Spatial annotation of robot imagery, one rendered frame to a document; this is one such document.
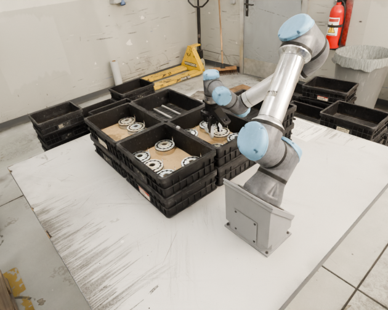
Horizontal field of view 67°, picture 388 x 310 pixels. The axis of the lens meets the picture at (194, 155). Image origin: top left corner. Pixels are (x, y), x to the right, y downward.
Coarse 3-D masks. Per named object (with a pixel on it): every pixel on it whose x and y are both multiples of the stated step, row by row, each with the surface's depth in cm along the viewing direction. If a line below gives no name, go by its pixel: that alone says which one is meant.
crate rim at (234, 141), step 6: (198, 108) 165; (186, 114) 160; (228, 114) 156; (234, 114) 154; (174, 120) 156; (246, 120) 148; (174, 126) 149; (186, 132) 143; (198, 138) 137; (234, 138) 134; (210, 144) 132; (228, 144) 131; (234, 144) 134; (216, 150) 129; (222, 150) 130
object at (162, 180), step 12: (144, 132) 146; (180, 132) 143; (204, 144) 132; (132, 156) 129; (204, 156) 124; (144, 168) 122; (180, 168) 119; (192, 168) 122; (156, 180) 116; (168, 180) 115
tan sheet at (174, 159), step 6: (150, 150) 151; (180, 150) 148; (156, 156) 145; (162, 156) 145; (168, 156) 144; (174, 156) 144; (180, 156) 144; (186, 156) 143; (168, 162) 140; (174, 162) 140; (180, 162) 139; (168, 168) 136
